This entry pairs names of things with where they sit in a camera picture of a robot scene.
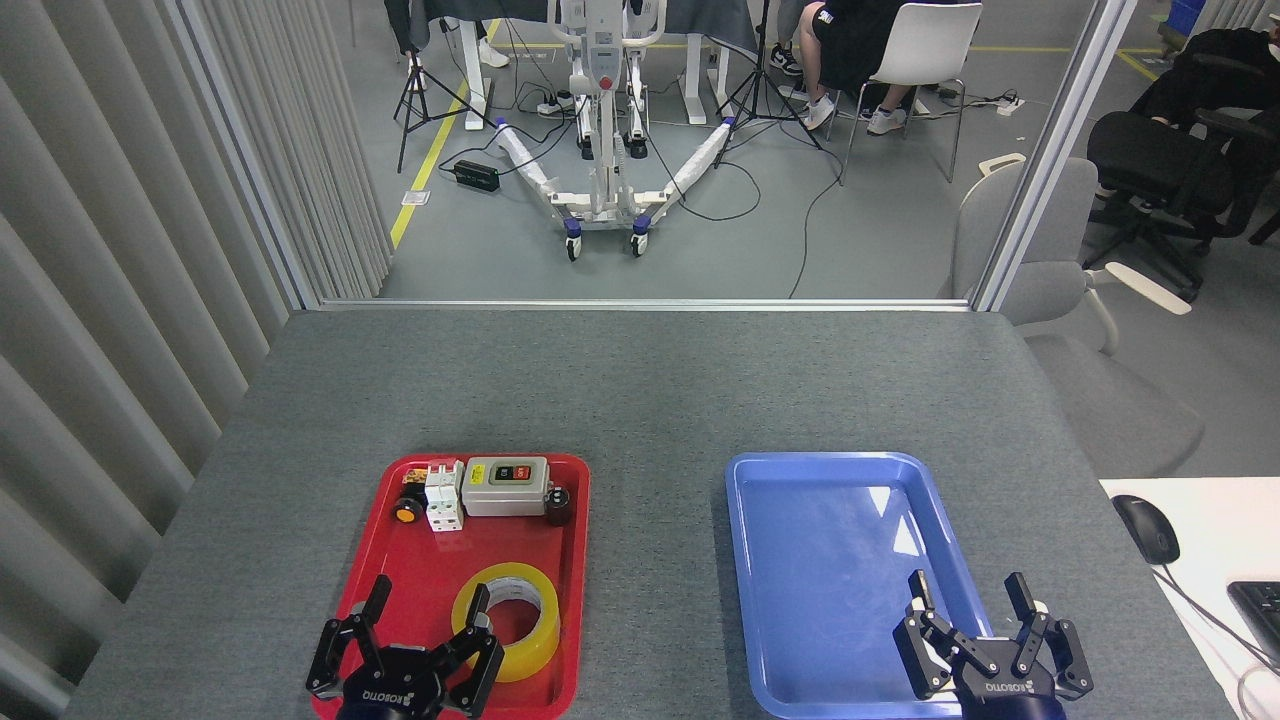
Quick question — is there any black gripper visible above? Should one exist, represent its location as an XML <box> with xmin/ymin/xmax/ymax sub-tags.
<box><xmin>306</xmin><ymin>575</ymin><xmax>505</xmax><ymax>720</ymax></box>
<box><xmin>893</xmin><ymin>570</ymin><xmax>1094</xmax><ymax>720</ymax></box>

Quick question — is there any yellow tape roll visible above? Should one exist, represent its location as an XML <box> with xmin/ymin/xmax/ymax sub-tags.
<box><xmin>451</xmin><ymin>562</ymin><xmax>561</xmax><ymax>684</ymax></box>

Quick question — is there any red plastic tray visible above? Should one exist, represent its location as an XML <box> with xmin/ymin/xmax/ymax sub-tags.
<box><xmin>310</xmin><ymin>453</ymin><xmax>591</xmax><ymax>720</ymax></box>

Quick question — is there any yellow push button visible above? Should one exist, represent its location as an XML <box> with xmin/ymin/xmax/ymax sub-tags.
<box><xmin>392</xmin><ymin>465</ymin><xmax>431</xmax><ymax>527</ymax></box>

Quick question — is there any white circuit breaker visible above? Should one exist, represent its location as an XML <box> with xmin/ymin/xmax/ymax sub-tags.
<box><xmin>424</xmin><ymin>460</ymin><xmax>465</xmax><ymax>533</ymax></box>

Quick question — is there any blue plastic tray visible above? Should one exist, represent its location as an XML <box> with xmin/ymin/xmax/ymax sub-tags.
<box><xmin>725</xmin><ymin>451</ymin><xmax>1001</xmax><ymax>720</ymax></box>

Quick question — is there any black computer mouse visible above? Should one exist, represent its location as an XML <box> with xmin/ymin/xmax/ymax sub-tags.
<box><xmin>1112</xmin><ymin>495</ymin><xmax>1181</xmax><ymax>566</ymax></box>

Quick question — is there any black keyboard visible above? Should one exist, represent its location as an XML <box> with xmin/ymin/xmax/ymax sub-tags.
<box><xmin>1226</xmin><ymin>580</ymin><xmax>1280</xmax><ymax>666</ymax></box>

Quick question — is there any grey office chair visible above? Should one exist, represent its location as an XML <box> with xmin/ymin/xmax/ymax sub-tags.
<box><xmin>940</xmin><ymin>152</ymin><xmax>1206</xmax><ymax>479</ymax></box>

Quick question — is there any black office chair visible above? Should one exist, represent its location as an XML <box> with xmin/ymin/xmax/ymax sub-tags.
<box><xmin>1085</xmin><ymin>50</ymin><xmax>1280</xmax><ymax>301</ymax></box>

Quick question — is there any white stand on wheels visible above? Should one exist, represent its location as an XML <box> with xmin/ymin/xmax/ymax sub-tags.
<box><xmin>495</xmin><ymin>0</ymin><xmax>736</xmax><ymax>261</ymax></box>

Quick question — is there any black tripod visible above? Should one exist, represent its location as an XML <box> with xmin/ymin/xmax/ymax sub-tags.
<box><xmin>714</xmin><ymin>0</ymin><xmax>826</xmax><ymax>169</ymax></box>
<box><xmin>393</xmin><ymin>50</ymin><xmax>498</xmax><ymax>174</ymax></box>

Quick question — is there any white plastic chair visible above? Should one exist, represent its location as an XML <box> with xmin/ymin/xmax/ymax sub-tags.
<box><xmin>840</xmin><ymin>2</ymin><xmax>984</xmax><ymax>186</ymax></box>

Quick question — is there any person on black chair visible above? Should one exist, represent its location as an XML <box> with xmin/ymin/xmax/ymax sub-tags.
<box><xmin>1130</xmin><ymin>28</ymin><xmax>1280</xmax><ymax>126</ymax></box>

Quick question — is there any person on white chair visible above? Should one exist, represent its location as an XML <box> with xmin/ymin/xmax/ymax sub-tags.
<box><xmin>797</xmin><ymin>0</ymin><xmax>961</xmax><ymax>136</ymax></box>

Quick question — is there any grey switch box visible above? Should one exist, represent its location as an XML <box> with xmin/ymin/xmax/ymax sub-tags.
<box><xmin>462</xmin><ymin>457</ymin><xmax>552</xmax><ymax>518</ymax></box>

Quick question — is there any black mouse cable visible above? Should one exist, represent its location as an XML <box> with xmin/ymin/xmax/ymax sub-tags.
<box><xmin>1160</xmin><ymin>563</ymin><xmax>1280</xmax><ymax>681</ymax></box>

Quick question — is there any silver frame rail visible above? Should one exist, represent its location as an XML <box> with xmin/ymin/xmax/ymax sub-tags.
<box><xmin>318</xmin><ymin>297</ymin><xmax>976</xmax><ymax>313</ymax></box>

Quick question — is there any long black floor cable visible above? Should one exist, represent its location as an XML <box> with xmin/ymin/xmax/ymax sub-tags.
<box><xmin>788</xmin><ymin>140</ymin><xmax>851</xmax><ymax>299</ymax></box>

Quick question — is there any silver post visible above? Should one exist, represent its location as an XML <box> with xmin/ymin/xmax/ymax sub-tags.
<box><xmin>970</xmin><ymin>0</ymin><xmax>1141</xmax><ymax>313</ymax></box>
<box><xmin>165</xmin><ymin>0</ymin><xmax>326</xmax><ymax>311</ymax></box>

